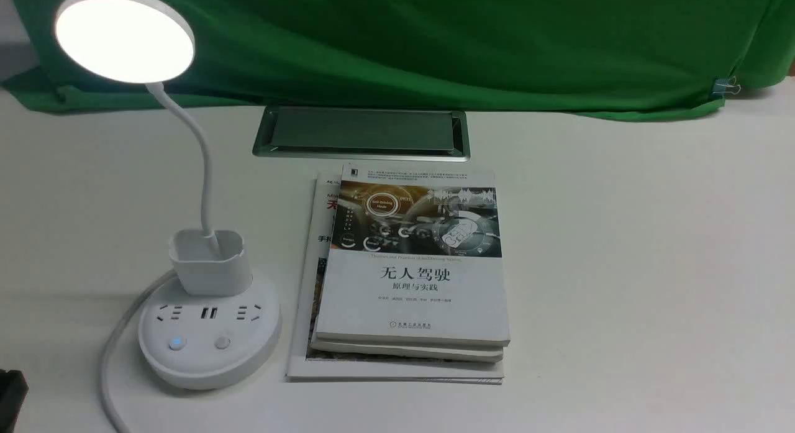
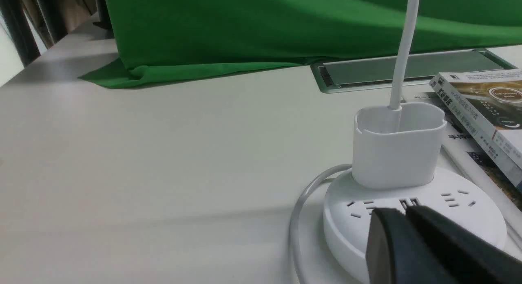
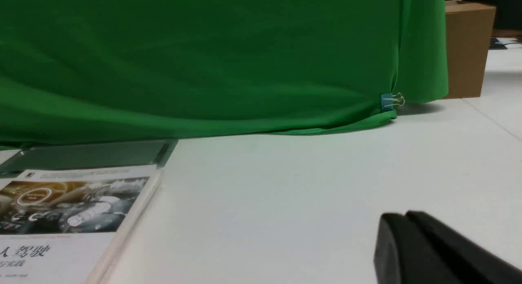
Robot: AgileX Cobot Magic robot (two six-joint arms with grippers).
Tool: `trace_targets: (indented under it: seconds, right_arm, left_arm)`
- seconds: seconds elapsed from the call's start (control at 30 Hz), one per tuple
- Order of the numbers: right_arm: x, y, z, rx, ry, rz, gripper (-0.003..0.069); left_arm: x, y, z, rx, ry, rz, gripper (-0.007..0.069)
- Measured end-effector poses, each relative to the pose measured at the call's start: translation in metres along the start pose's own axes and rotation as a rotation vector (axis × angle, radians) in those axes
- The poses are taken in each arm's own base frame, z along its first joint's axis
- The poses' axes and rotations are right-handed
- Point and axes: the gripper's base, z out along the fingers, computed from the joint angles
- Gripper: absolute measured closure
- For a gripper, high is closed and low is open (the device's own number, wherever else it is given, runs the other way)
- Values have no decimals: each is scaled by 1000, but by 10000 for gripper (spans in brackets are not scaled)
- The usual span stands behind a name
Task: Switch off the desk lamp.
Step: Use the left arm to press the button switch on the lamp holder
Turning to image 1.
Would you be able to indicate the white desk lamp with socket base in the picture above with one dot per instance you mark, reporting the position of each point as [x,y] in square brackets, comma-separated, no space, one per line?
[214,321]

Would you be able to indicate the top white book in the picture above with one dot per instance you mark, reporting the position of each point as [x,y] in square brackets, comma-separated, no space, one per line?
[413,296]

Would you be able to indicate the bottom thin magazine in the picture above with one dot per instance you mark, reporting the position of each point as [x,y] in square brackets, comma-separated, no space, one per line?
[306,363]

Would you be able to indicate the green backdrop cloth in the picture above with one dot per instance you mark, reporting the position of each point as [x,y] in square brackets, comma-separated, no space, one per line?
[621,60]

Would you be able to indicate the blue binder clip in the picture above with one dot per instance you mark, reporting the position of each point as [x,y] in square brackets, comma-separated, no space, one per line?
[724,87]

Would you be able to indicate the black object at left edge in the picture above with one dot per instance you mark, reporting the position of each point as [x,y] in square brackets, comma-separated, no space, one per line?
[14,389]

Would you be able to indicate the metal desk cable hatch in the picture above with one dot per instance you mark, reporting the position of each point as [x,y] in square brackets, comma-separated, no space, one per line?
[363,134]

